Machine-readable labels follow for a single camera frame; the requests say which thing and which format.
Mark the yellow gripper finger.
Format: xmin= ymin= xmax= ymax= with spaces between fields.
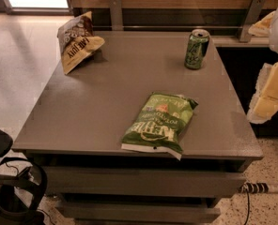
xmin=248 ymin=11 xmax=275 ymax=37
xmin=247 ymin=62 xmax=278 ymax=124

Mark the green Kettle chip bag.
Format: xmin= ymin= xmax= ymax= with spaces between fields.
xmin=121 ymin=93 xmax=198 ymax=160

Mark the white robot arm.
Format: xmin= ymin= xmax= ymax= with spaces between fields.
xmin=247 ymin=8 xmax=278 ymax=124

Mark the green soda can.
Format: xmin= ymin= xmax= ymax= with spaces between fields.
xmin=184 ymin=29 xmax=209 ymax=69

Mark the brown chip bag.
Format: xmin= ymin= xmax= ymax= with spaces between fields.
xmin=57 ymin=11 xmax=105 ymax=75

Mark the power strip with plugs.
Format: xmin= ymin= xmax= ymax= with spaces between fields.
xmin=238 ymin=183 xmax=278 ymax=194

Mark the upper grey drawer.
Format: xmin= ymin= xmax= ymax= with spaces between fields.
xmin=44 ymin=167 xmax=245 ymax=198

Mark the grey drawer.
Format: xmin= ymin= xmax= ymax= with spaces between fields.
xmin=56 ymin=202 xmax=220 ymax=223
xmin=44 ymin=167 xmax=245 ymax=198

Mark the lower grey drawer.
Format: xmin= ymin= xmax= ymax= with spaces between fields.
xmin=56 ymin=202 xmax=220 ymax=223

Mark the black office chair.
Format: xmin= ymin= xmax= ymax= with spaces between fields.
xmin=0 ymin=129 xmax=47 ymax=225

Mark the right metal bracket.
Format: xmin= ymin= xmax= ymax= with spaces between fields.
xmin=238 ymin=0 xmax=266 ymax=43

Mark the metal bracket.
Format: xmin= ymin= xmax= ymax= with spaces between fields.
xmin=109 ymin=0 xmax=124 ymax=31
xmin=238 ymin=0 xmax=266 ymax=43

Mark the black power cable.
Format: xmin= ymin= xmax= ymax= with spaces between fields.
xmin=243 ymin=187 xmax=251 ymax=225

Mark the left metal bracket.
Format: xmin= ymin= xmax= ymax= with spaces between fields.
xmin=109 ymin=0 xmax=124 ymax=31

